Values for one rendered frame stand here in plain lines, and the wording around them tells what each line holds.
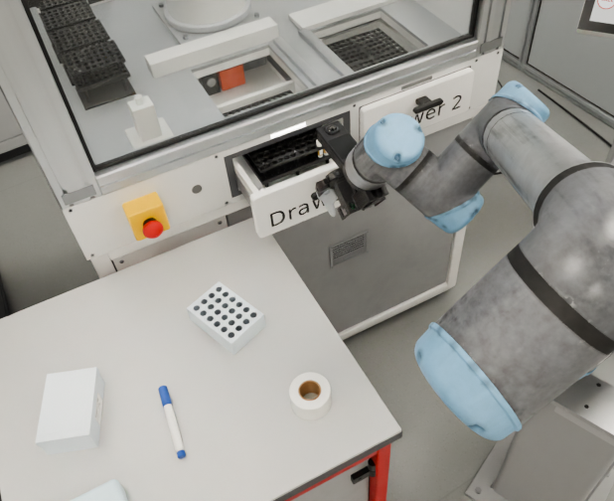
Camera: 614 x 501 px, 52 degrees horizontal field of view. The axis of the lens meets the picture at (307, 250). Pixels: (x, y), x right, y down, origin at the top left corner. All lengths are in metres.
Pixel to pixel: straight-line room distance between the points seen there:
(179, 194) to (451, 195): 0.61
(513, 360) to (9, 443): 0.90
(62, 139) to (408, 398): 1.28
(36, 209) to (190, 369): 1.73
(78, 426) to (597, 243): 0.85
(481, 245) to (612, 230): 1.84
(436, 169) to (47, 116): 0.64
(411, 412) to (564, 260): 1.47
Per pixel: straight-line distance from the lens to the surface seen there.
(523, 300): 0.53
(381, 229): 1.70
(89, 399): 1.13
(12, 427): 1.23
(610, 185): 0.58
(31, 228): 2.72
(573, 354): 0.54
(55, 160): 1.18
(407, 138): 0.88
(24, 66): 1.09
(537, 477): 1.68
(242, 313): 1.17
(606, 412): 1.17
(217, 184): 1.32
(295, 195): 1.22
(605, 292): 0.52
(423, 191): 0.89
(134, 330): 1.25
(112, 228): 1.30
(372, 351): 2.05
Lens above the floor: 1.74
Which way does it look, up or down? 48 degrees down
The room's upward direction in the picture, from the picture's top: 6 degrees counter-clockwise
